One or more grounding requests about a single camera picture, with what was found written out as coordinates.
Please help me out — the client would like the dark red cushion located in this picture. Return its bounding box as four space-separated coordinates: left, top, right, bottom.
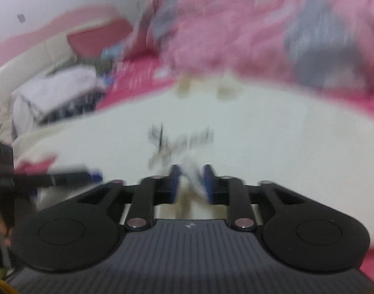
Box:
67 18 133 58

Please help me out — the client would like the pink floral bed blanket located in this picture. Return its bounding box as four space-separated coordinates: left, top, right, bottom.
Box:
12 30 374 285

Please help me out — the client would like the pile of white clothes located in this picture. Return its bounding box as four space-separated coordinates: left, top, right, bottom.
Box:
0 64 107 144

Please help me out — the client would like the cream fleece sweater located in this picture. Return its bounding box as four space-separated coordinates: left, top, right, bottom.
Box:
12 70 374 252

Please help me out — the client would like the pink grey floral duvet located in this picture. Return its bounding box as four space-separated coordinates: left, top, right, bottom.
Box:
134 0 374 96

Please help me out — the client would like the light blue garment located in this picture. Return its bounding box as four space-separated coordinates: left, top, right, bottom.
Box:
100 41 125 62

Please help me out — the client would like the pink white bed headboard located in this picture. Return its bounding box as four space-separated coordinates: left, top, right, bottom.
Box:
0 5 121 102

